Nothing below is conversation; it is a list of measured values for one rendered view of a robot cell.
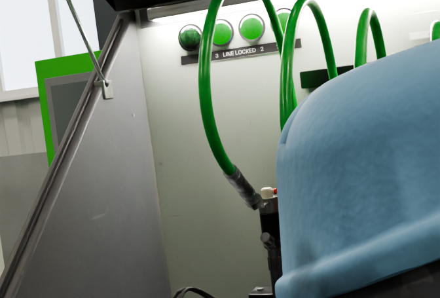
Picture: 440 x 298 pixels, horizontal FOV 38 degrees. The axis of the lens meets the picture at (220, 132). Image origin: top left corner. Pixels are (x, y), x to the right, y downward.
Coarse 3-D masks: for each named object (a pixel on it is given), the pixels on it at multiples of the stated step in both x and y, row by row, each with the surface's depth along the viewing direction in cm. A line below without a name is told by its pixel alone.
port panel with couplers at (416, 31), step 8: (400, 16) 106; (408, 16) 105; (416, 16) 105; (424, 16) 105; (432, 16) 104; (408, 24) 106; (416, 24) 105; (424, 24) 105; (408, 32) 106; (416, 32) 105; (424, 32) 105; (408, 40) 106; (416, 40) 105; (424, 40) 105; (408, 48) 106
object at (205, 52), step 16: (208, 16) 74; (272, 16) 99; (208, 32) 73; (208, 48) 72; (208, 64) 71; (208, 80) 71; (208, 96) 70; (208, 112) 70; (208, 128) 71; (224, 160) 73
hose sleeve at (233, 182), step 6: (234, 174) 75; (240, 174) 76; (228, 180) 76; (234, 180) 76; (240, 180) 77; (246, 180) 78; (234, 186) 77; (240, 186) 77; (246, 186) 78; (240, 192) 79; (246, 192) 79; (252, 192) 80; (246, 198) 80; (252, 198) 80
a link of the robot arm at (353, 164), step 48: (432, 48) 9; (336, 96) 11; (384, 96) 9; (432, 96) 9; (288, 144) 12; (336, 144) 10; (384, 144) 9; (432, 144) 9; (288, 192) 12; (336, 192) 10; (384, 192) 9; (432, 192) 9; (288, 240) 12; (336, 240) 10; (384, 240) 9; (432, 240) 9; (288, 288) 12; (336, 288) 10; (384, 288) 10; (432, 288) 9
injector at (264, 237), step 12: (276, 204) 87; (264, 216) 87; (276, 216) 87; (264, 228) 87; (276, 228) 87; (264, 240) 85; (276, 240) 87; (276, 252) 87; (276, 264) 87; (276, 276) 87
